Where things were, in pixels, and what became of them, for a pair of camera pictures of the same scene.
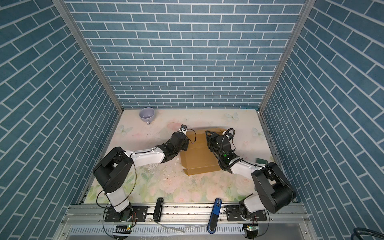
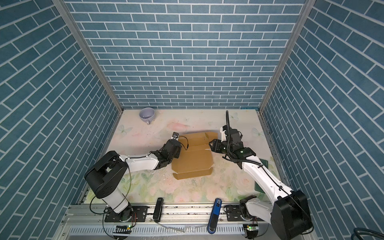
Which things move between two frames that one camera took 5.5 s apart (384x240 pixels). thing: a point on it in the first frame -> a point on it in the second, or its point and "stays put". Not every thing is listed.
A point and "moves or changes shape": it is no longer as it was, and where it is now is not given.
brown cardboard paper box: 199,157 moves or changes shape
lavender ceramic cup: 147,114 stays put
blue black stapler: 212,224 stays put
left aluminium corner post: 65,10 stays put
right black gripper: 211,139 -> 216,145
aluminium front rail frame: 283,222 stays put
